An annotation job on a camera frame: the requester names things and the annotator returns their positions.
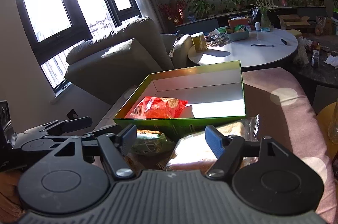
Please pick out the beige sofa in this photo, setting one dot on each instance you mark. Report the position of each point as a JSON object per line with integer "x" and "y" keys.
{"x": 109, "y": 66}

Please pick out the glass mug with spoon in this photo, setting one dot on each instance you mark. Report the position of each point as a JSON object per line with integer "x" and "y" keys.
{"x": 333, "y": 127}

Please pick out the small dark glass bottle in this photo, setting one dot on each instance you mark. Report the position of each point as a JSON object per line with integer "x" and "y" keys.
{"x": 315, "y": 58}

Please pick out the green cardboard box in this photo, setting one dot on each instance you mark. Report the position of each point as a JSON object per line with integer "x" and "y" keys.
{"x": 215, "y": 96}

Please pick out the cardboard box on floor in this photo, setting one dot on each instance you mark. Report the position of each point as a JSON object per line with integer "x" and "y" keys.
{"x": 293, "y": 22}

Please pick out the green snack packet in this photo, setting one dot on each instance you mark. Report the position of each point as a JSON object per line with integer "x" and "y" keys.
{"x": 151, "y": 143}

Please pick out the bread loaf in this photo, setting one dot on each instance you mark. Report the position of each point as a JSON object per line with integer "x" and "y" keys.
{"x": 193, "y": 153}

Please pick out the red crinkled snack bag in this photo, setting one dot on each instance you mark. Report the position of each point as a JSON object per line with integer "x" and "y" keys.
{"x": 158, "y": 108}

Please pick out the round white coffee table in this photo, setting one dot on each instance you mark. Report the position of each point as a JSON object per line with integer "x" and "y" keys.
{"x": 250, "y": 57}

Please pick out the dark tv console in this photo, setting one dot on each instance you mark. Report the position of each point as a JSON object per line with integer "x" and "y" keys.
{"x": 211, "y": 23}

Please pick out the teal bowl of snacks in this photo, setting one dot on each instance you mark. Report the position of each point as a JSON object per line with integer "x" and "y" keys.
{"x": 237, "y": 33}

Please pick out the black pen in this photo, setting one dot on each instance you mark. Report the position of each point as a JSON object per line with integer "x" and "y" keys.
{"x": 262, "y": 45}

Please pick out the white crumpled tissue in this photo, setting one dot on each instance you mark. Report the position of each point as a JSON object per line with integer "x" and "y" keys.
{"x": 332, "y": 60}

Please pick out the orange tissue box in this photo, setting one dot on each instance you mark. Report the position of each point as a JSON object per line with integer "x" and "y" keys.
{"x": 240, "y": 20}

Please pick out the round dark marble table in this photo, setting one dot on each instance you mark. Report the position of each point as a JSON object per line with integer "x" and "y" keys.
{"x": 325, "y": 74}

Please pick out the glass vase with plant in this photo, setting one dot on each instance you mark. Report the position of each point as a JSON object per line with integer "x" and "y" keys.
{"x": 262, "y": 7}

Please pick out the yellow canister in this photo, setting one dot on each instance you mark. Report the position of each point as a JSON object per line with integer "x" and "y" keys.
{"x": 199, "y": 42}

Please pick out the red flower arrangement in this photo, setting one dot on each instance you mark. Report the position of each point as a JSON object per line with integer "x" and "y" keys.
{"x": 174, "y": 10}

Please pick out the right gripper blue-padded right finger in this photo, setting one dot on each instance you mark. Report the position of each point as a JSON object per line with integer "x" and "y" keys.
{"x": 229, "y": 151}

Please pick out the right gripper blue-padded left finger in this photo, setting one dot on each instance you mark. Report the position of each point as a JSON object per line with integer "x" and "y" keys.
{"x": 111, "y": 144}

